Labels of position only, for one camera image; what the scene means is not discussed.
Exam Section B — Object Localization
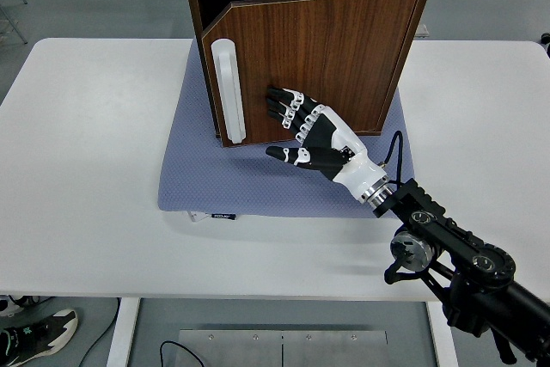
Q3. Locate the person's white shoe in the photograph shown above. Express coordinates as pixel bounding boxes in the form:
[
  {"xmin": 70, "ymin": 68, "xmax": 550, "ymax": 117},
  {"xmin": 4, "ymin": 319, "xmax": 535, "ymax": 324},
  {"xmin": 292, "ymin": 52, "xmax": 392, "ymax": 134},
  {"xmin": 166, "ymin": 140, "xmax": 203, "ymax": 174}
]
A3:
[{"xmin": 0, "ymin": 296, "xmax": 40, "ymax": 317}]

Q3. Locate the person's black green-marked shoe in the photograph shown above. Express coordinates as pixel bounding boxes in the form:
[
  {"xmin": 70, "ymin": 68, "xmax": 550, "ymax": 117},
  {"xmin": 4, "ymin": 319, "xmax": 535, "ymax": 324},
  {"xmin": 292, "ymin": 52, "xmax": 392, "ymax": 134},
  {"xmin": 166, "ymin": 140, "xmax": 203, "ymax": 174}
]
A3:
[{"xmin": 0, "ymin": 308, "xmax": 80, "ymax": 362}]

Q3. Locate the white table leg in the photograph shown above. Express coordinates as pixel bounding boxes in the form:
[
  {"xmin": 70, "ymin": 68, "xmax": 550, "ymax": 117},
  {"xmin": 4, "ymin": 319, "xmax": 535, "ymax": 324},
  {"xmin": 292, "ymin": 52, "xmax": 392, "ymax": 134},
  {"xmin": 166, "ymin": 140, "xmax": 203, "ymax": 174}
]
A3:
[
  {"xmin": 106, "ymin": 297, "xmax": 142, "ymax": 367},
  {"xmin": 425, "ymin": 300, "xmax": 461, "ymax": 367}
]

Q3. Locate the blue-grey perforated mat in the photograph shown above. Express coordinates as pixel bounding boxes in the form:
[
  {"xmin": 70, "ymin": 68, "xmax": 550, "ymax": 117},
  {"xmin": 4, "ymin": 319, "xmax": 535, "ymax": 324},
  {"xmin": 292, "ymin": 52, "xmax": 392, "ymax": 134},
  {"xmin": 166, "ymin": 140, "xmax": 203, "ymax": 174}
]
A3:
[{"xmin": 157, "ymin": 40, "xmax": 417, "ymax": 220}]

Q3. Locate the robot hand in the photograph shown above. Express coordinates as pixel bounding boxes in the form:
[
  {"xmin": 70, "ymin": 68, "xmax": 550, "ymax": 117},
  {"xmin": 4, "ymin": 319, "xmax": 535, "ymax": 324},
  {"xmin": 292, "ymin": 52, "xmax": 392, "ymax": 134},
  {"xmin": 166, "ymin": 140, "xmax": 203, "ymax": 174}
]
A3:
[{"xmin": 265, "ymin": 84, "xmax": 389, "ymax": 204}]

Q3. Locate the brown wooden cabinet door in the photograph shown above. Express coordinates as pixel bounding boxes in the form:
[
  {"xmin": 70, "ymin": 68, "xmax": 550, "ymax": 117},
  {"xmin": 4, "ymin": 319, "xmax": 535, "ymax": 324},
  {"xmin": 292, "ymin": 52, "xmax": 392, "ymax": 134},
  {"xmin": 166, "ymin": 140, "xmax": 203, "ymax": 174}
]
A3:
[{"xmin": 200, "ymin": 0, "xmax": 421, "ymax": 148}]

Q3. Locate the grey metal rack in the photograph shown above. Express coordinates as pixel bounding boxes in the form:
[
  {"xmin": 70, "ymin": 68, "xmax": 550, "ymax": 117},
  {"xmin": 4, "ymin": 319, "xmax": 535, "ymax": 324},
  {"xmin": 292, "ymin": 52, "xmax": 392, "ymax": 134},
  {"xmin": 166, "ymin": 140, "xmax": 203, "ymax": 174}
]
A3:
[{"xmin": 0, "ymin": 0, "xmax": 30, "ymax": 46}]

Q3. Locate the white door handle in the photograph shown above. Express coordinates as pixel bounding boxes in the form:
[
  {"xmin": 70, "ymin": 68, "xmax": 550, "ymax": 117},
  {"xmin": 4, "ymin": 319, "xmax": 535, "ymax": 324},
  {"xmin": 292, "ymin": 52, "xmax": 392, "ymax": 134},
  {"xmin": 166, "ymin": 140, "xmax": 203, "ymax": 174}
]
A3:
[{"xmin": 210, "ymin": 39, "xmax": 248, "ymax": 144}]

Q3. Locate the black floor cable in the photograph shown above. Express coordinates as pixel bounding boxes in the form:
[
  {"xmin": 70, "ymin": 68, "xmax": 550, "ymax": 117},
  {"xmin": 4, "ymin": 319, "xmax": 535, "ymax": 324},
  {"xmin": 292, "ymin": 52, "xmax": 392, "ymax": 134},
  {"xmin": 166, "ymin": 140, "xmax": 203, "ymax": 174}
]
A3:
[
  {"xmin": 79, "ymin": 297, "xmax": 122, "ymax": 367},
  {"xmin": 160, "ymin": 340, "xmax": 208, "ymax": 367}
]

